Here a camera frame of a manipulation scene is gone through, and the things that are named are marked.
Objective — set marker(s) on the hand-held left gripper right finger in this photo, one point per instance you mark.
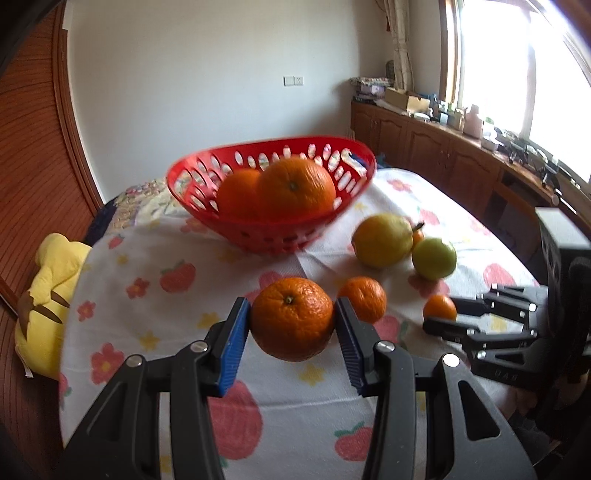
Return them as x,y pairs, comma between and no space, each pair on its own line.
352,364

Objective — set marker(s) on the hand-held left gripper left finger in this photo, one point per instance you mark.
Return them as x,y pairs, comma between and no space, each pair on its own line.
233,350

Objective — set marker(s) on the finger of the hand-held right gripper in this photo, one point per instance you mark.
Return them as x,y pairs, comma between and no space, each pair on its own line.
508,367
508,304

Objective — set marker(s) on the small round kumquat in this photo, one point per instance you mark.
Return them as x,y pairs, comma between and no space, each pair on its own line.
440,308

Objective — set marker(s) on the medium orange tangerine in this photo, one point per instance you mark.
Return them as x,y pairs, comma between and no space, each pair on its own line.
362,299
293,318

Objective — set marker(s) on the red perforated plastic basket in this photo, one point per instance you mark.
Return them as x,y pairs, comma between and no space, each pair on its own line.
258,235

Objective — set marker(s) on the large navel orange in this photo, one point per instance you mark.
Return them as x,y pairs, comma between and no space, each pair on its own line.
238,196
295,189

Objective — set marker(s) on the fruit and flower printed tablecloth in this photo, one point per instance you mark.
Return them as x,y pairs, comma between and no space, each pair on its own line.
286,415

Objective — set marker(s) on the green apple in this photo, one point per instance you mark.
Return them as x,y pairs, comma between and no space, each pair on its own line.
434,258

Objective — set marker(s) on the dark wooden chair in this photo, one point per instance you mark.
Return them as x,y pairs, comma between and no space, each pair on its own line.
512,217

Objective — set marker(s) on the small stemmed tangerine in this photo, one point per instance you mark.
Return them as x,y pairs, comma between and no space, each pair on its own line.
418,236

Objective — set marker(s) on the yellow-green pear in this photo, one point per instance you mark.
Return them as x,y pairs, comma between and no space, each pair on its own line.
382,240

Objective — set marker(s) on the small white container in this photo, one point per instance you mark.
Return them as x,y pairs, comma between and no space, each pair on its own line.
489,141

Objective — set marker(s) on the low wooden cabinet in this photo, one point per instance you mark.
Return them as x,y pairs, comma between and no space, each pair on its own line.
429,147

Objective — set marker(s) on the floral bed blanket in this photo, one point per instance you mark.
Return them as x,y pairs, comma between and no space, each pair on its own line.
138,194

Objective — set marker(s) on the pale pink bottle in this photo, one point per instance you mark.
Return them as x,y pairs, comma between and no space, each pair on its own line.
473,122

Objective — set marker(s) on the yellow plush toy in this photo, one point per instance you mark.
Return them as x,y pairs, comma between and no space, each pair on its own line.
51,295

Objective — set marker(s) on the teal cloth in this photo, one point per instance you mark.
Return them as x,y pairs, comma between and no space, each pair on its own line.
381,160

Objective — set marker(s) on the wooden framed window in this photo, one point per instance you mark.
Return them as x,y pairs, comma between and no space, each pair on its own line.
517,69

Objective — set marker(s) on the open cardboard box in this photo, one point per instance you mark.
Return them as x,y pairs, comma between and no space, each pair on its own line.
406,100

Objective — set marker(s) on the pile of folded cloths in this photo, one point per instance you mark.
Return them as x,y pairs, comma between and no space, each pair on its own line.
369,86

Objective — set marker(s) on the patterned beige curtain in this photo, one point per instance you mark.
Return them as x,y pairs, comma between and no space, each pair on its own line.
399,46

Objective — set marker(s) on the brown slatted wooden wardrobe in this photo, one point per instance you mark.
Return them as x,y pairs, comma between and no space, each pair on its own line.
27,138

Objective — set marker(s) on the white wall switch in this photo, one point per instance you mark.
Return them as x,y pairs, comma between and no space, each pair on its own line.
293,81

